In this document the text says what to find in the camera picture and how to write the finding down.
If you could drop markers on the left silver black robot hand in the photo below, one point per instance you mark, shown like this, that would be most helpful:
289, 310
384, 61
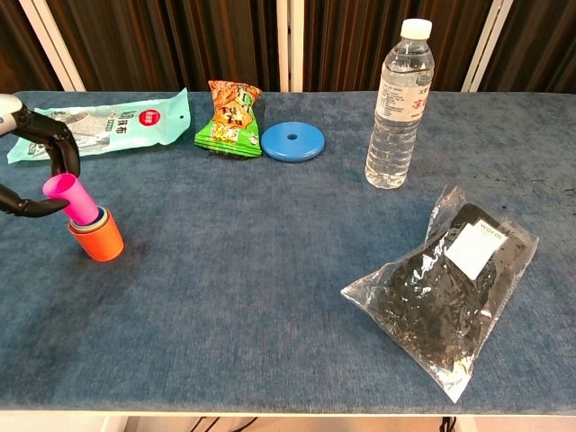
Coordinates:
58, 135

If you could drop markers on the pink plastic cup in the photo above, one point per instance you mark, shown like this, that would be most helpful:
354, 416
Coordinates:
74, 198

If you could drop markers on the large orange plastic cup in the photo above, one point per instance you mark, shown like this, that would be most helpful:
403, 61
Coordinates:
101, 245

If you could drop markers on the teal cleaning cloth package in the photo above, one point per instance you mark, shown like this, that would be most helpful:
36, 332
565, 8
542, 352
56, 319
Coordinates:
135, 126

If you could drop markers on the dark slatted partition panel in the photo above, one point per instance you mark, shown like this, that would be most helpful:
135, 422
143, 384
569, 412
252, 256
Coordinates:
351, 45
18, 45
544, 45
180, 40

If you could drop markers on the green orange snack bag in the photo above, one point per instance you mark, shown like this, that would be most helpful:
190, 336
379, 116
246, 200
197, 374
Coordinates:
231, 121

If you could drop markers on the blue plastic disc with hole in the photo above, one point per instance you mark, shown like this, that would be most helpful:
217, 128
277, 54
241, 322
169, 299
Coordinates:
310, 141

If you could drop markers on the blue table cloth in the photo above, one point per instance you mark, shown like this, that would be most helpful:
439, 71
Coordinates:
270, 292

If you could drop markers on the clear water bottle white cap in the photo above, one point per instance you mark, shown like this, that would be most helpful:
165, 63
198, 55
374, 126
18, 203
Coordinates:
396, 135

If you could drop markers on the clear bag with dark contents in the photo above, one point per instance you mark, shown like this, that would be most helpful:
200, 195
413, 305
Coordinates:
432, 306

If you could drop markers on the white partition frame post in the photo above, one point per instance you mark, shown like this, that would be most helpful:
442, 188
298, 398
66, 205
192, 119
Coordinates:
488, 45
290, 45
54, 45

